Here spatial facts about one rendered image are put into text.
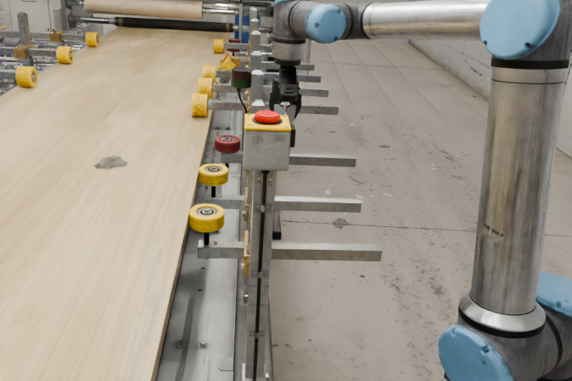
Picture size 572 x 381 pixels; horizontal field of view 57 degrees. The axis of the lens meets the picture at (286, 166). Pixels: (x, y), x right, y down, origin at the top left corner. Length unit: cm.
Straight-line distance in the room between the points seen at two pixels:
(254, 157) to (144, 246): 39
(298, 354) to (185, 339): 97
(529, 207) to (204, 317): 80
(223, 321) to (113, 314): 47
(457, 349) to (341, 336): 128
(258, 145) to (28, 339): 45
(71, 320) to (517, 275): 74
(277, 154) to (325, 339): 156
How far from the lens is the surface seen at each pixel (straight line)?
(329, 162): 170
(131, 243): 111
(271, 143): 79
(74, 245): 113
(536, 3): 88
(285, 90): 137
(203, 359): 125
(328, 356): 221
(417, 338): 239
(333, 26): 131
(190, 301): 141
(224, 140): 166
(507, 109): 92
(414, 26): 124
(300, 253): 125
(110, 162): 149
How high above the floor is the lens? 146
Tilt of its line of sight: 22 degrees down
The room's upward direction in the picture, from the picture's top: 4 degrees clockwise
